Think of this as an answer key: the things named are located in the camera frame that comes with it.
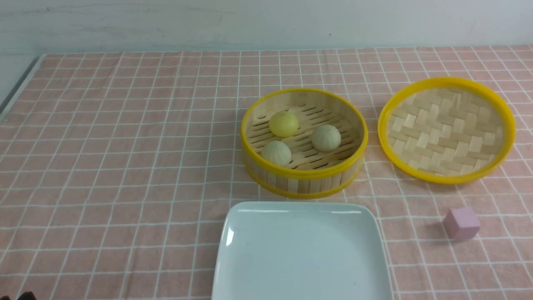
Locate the cream white steamed bun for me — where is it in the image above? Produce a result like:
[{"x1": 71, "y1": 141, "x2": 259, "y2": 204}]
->
[{"x1": 261, "y1": 141, "x2": 291, "y2": 167}]

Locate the yellow steamed bun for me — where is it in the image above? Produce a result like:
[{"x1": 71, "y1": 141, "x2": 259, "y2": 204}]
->
[{"x1": 269, "y1": 111, "x2": 299, "y2": 138}]

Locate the pale green steamed bun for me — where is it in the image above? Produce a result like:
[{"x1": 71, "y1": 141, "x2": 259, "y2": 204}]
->
[{"x1": 311, "y1": 125, "x2": 341, "y2": 153}]

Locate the white square plate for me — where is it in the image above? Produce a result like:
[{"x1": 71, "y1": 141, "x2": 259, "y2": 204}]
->
[{"x1": 211, "y1": 201, "x2": 394, "y2": 300}]

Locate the yellow rimmed bamboo steamer basket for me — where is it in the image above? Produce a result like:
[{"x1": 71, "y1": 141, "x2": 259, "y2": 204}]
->
[{"x1": 240, "y1": 88, "x2": 369, "y2": 199}]

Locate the pink checkered tablecloth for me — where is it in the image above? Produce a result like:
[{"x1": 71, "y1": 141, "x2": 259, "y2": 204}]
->
[{"x1": 0, "y1": 45, "x2": 532, "y2": 300}]

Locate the yellow rimmed woven steamer lid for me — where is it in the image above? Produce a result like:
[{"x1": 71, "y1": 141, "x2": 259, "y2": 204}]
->
[{"x1": 377, "y1": 77, "x2": 516, "y2": 185}]

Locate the pink cube block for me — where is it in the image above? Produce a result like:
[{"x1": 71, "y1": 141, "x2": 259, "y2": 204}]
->
[{"x1": 442, "y1": 207, "x2": 481, "y2": 240}]

